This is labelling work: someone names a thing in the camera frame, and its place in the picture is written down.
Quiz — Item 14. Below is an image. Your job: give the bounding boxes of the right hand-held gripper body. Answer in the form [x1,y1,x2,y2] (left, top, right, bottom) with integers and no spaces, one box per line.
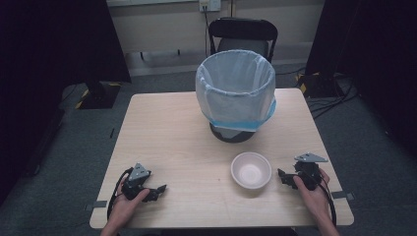
[293,151,329,192]

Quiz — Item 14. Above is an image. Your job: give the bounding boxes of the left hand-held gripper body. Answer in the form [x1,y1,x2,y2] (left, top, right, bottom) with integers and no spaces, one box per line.
[121,162,152,202]

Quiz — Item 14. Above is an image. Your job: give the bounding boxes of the person's right hand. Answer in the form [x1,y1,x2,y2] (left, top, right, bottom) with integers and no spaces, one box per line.
[292,168,330,221]

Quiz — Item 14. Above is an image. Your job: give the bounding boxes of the person's left hand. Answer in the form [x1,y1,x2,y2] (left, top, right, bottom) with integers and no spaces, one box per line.
[110,188,150,228]

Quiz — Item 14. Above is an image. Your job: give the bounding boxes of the white paper bowl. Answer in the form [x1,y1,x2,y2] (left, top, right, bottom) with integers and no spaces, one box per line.
[230,151,272,191]

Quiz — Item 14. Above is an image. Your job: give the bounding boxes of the grey tape strip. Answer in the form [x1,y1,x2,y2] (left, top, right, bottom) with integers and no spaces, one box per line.
[85,200,108,211]
[330,191,356,202]

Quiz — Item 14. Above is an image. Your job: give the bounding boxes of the black stand base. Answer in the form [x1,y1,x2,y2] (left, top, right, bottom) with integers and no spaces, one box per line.
[295,71,346,99]
[74,81,123,110]

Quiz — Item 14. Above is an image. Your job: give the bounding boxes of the trash bin with plastic liner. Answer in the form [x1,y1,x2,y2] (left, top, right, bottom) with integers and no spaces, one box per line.
[195,49,277,134]

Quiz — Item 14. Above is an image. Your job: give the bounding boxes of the black curtain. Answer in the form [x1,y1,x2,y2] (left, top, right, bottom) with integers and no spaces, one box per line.
[0,0,133,207]
[304,0,417,159]

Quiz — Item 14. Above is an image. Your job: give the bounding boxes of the black folding chair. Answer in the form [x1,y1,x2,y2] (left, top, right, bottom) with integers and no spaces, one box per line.
[208,17,279,64]

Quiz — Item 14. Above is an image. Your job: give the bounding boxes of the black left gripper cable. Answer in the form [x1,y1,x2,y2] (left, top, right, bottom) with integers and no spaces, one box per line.
[106,167,135,221]

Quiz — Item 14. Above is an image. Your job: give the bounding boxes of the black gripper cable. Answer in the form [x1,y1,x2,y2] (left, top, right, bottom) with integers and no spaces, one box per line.
[106,167,135,221]
[316,178,338,228]

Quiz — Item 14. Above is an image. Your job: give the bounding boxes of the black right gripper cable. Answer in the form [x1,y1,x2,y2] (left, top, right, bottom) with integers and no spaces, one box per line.
[316,178,338,228]

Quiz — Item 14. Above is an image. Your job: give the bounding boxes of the black floor cables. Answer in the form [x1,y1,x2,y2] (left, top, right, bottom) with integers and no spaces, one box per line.
[307,76,360,121]

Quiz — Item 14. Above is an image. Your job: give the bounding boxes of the white wall socket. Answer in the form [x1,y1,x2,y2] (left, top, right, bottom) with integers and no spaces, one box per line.
[199,0,222,13]

